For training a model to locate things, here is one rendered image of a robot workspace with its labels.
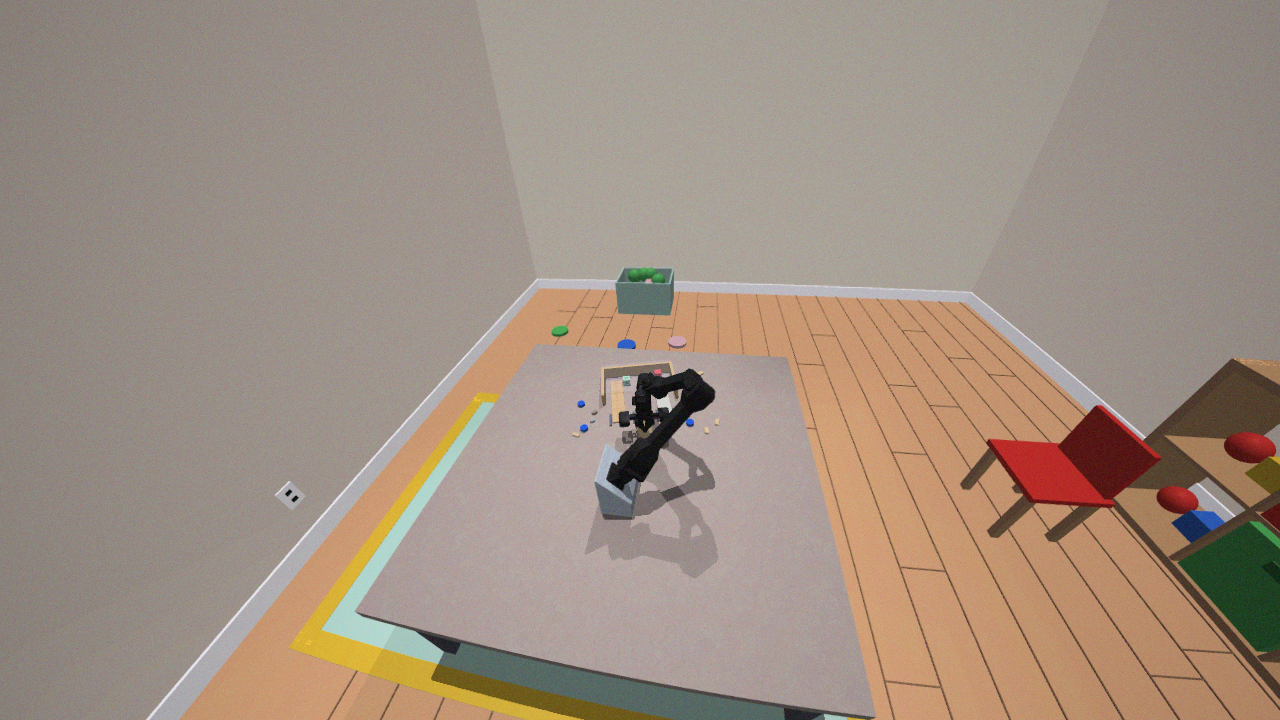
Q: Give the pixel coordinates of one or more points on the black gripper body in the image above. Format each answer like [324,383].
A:
[642,415]

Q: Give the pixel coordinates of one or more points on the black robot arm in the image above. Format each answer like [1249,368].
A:
[637,461]

